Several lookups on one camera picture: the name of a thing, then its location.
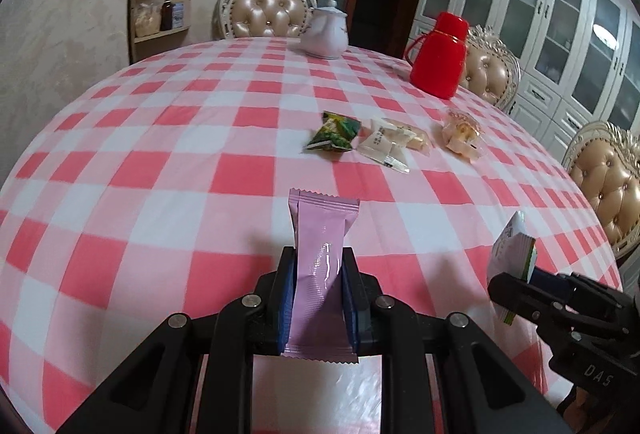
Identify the white green snack packet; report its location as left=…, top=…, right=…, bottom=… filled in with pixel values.
left=487, top=211, right=538, bottom=322

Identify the pink snack packet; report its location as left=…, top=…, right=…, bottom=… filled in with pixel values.
left=284, top=188, right=359, bottom=364

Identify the small beige cake packet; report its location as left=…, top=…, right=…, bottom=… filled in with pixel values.
left=442, top=110, right=482, bottom=161

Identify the cream white snack packet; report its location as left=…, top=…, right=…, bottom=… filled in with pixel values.
left=357, top=118, right=433, bottom=173

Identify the green pea snack packet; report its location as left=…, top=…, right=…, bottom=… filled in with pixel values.
left=305, top=111, right=361, bottom=153

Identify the beige tufted chair right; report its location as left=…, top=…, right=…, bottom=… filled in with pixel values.
left=562, top=121, right=639, bottom=262

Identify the beige tufted chair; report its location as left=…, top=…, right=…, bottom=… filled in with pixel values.
left=213, top=0, right=317, bottom=40
left=562, top=121, right=639, bottom=262
left=459, top=25, right=522, bottom=113

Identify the pink checkered tablecloth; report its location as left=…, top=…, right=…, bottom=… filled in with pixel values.
left=1, top=39, right=620, bottom=433

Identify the beige tufted chair middle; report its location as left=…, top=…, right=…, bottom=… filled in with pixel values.
left=459, top=25, right=522, bottom=113

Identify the red thermos jug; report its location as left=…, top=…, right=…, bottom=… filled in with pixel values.
left=405, top=12, right=469, bottom=100

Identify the white glass door cabinet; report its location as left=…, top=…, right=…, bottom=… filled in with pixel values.
left=410, top=0, right=639, bottom=159

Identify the white ceramic teapot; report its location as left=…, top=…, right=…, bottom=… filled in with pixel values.
left=299, top=0, right=348, bottom=60

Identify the beige tufted chair far left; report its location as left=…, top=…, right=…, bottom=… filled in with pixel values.
left=213, top=0, right=317, bottom=40

